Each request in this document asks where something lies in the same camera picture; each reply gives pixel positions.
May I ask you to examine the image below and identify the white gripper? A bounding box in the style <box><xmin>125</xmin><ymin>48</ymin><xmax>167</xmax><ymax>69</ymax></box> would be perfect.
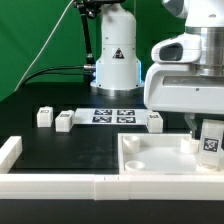
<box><xmin>144</xmin><ymin>33</ymin><xmax>224</xmax><ymax>137</ymax></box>

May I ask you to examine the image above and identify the white square table top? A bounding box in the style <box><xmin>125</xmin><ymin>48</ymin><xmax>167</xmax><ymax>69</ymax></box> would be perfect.
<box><xmin>118</xmin><ymin>133</ymin><xmax>224</xmax><ymax>175</ymax></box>

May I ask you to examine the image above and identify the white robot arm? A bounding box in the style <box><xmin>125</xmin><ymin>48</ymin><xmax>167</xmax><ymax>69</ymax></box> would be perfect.
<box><xmin>91</xmin><ymin>0</ymin><xmax>224</xmax><ymax>120</ymax></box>

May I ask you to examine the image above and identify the white fiducial tag sheet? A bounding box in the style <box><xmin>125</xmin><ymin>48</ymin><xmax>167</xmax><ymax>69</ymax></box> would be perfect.
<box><xmin>73</xmin><ymin>108</ymin><xmax>149</xmax><ymax>125</ymax></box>

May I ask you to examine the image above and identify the white U-shaped fence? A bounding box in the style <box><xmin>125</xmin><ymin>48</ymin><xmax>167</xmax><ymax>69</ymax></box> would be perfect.
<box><xmin>0</xmin><ymin>136</ymin><xmax>224</xmax><ymax>200</ymax></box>

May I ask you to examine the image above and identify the black cable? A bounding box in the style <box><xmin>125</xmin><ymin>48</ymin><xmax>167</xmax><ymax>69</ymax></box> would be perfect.
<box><xmin>20</xmin><ymin>65</ymin><xmax>98</xmax><ymax>88</ymax></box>

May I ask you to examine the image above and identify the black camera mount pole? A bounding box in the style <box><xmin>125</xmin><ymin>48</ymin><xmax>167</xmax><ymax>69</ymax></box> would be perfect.
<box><xmin>72</xmin><ymin>0</ymin><xmax>126</xmax><ymax>72</ymax></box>

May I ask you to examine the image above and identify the white cable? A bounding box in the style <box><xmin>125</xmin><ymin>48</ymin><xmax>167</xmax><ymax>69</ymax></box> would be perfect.
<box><xmin>13</xmin><ymin>0</ymin><xmax>75</xmax><ymax>92</ymax></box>

